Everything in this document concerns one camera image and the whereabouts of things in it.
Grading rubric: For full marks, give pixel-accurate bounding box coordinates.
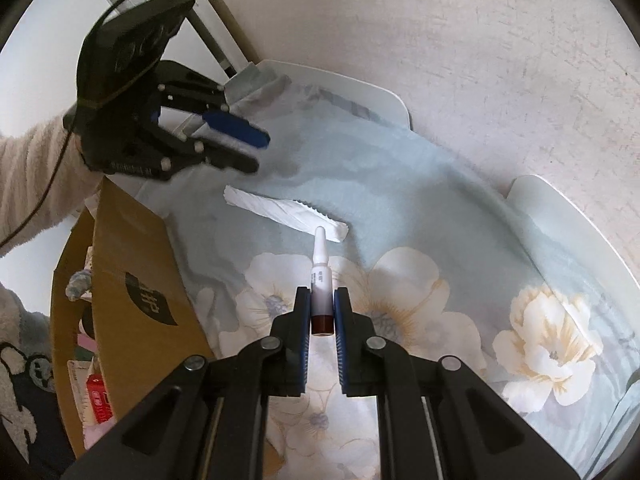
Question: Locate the cardboard box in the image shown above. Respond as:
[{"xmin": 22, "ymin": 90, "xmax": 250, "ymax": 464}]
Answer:
[{"xmin": 50, "ymin": 177, "xmax": 221, "ymax": 461}]

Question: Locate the grey fleece patterned clothing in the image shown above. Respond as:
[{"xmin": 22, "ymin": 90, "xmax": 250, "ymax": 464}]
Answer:
[{"xmin": 0, "ymin": 280, "xmax": 66, "ymax": 480}]

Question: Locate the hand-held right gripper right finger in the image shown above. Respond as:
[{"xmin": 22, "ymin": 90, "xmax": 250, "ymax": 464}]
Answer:
[{"xmin": 334, "ymin": 286, "xmax": 586, "ymax": 480}]

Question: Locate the red carton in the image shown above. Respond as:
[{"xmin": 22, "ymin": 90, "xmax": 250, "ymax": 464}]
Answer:
[{"xmin": 86, "ymin": 372, "xmax": 115, "ymax": 423}]

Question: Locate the dark metal pole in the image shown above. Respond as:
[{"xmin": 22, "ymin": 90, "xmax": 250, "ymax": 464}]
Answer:
[{"xmin": 145, "ymin": 0, "xmax": 251, "ymax": 76}]

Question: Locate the black cable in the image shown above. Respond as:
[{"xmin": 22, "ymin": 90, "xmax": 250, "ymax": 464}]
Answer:
[{"xmin": 0, "ymin": 0, "xmax": 171, "ymax": 248}]

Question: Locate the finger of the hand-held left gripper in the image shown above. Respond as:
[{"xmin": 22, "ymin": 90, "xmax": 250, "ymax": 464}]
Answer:
[
  {"xmin": 148, "ymin": 112, "xmax": 261, "ymax": 182},
  {"xmin": 149, "ymin": 59, "xmax": 272, "ymax": 149}
]

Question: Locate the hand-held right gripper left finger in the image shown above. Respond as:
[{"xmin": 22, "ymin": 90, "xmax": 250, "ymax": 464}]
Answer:
[{"xmin": 61, "ymin": 286, "xmax": 312, "ymax": 480}]

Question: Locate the light blue floral cloth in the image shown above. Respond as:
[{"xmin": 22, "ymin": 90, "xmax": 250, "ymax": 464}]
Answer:
[{"xmin": 135, "ymin": 67, "xmax": 640, "ymax": 480}]

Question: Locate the white vial with dark cap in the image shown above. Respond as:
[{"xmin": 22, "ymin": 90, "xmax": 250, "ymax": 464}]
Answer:
[{"xmin": 310, "ymin": 226, "xmax": 335, "ymax": 336}]

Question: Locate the white crumpled paper wrapper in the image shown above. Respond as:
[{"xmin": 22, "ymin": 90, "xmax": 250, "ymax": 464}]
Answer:
[{"xmin": 223, "ymin": 185, "xmax": 349, "ymax": 244}]

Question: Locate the white carton with black print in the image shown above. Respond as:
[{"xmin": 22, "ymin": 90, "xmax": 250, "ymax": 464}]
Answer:
[{"xmin": 67, "ymin": 357, "xmax": 101, "ymax": 436}]

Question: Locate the pale blue fuzzy cloth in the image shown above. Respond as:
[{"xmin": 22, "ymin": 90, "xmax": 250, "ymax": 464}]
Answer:
[{"xmin": 65, "ymin": 270, "xmax": 93, "ymax": 303}]

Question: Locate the person's left forearm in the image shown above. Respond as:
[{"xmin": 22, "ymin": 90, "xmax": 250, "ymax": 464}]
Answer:
[{"xmin": 0, "ymin": 112, "xmax": 108, "ymax": 258}]

